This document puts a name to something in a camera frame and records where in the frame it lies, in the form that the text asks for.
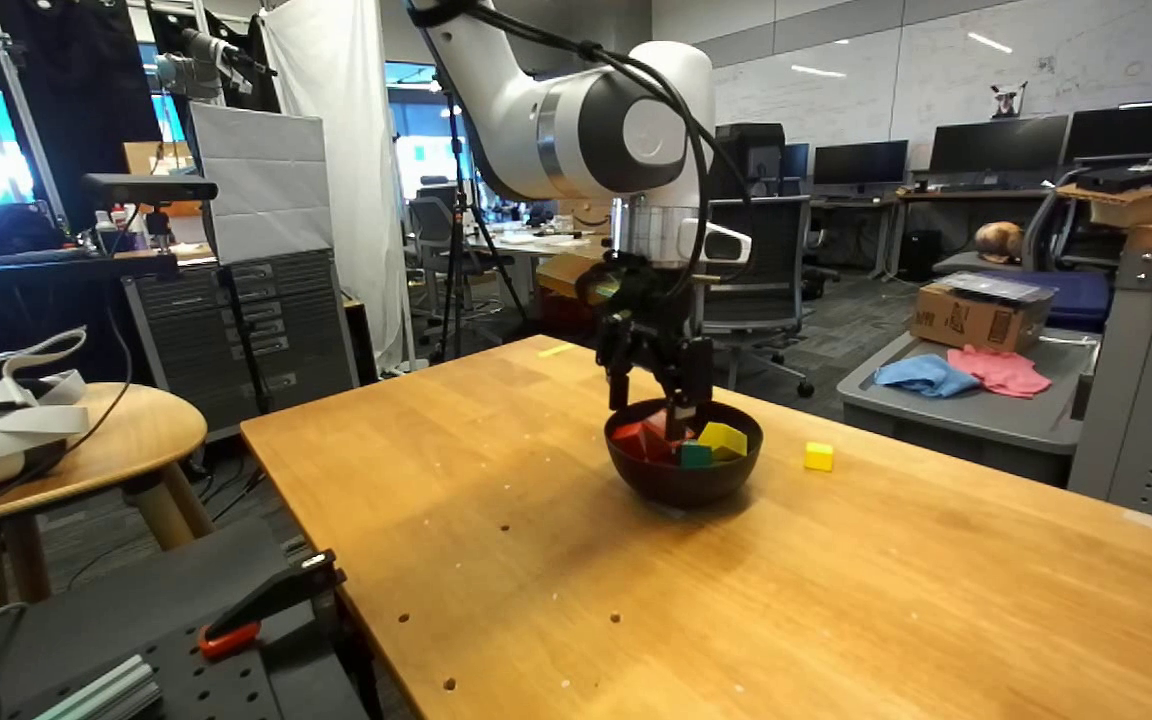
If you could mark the blue plastic tote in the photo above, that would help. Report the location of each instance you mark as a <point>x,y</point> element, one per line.
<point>1070,299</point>

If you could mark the blue cloth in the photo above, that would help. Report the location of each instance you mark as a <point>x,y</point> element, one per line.
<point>927,378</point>

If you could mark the gray storage bin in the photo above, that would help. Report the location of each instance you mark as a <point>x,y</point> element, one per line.
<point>978,423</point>

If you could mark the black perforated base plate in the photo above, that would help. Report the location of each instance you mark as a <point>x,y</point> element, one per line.
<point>110,612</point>

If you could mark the small dog figure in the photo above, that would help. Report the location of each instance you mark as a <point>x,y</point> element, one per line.
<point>1011,100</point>

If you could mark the dark gray drawer cabinet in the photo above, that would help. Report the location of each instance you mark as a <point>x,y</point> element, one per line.
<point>268,322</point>

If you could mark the aluminium extrusion bar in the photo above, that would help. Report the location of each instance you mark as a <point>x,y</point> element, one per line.
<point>100,684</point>

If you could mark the black tripod stand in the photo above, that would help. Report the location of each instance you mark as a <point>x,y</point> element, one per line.
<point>451,292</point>

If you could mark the green wooden block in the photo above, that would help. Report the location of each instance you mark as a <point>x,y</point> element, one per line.
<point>699,457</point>

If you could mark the white VR headset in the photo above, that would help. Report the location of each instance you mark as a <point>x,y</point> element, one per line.
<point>0,426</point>

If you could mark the small yellow cube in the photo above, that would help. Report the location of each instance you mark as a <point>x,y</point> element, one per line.
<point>816,457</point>

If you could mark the black office chair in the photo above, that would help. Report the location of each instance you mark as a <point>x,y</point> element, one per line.
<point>1043,225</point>

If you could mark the gray mesh office chair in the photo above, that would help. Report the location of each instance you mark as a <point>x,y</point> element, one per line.
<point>772,282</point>

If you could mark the brown cardboard box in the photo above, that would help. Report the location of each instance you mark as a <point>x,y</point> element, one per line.
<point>978,322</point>

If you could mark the round wooden side table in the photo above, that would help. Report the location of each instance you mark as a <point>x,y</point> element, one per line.
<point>110,435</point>

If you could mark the gray flat packet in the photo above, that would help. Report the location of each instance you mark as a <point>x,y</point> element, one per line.
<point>996,285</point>

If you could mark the brown round object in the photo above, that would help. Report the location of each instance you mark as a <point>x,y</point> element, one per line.
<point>996,236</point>

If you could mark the light wooden desk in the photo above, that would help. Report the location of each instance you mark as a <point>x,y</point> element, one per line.
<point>536,247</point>

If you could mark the pink cloth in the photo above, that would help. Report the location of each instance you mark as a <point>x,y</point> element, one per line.
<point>996,370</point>

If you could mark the large black monitor back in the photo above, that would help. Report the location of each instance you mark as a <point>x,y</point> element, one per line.
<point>754,150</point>

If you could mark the gray panel board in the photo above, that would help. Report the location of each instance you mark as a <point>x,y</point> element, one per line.
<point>256,182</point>

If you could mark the red house-shaped block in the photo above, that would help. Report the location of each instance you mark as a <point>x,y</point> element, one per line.
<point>636,439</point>

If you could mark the white curtain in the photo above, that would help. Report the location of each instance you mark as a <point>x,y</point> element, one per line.
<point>338,161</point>

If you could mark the black stereo camera bar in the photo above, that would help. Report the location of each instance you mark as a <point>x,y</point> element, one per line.
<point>148,185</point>

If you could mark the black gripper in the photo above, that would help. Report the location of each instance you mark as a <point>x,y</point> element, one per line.
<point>659,312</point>

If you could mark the black bowl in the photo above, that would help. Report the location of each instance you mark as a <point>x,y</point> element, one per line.
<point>682,486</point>

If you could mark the black computer monitor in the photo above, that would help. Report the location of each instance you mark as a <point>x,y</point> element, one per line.
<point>861,161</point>
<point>996,146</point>
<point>1130,133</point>

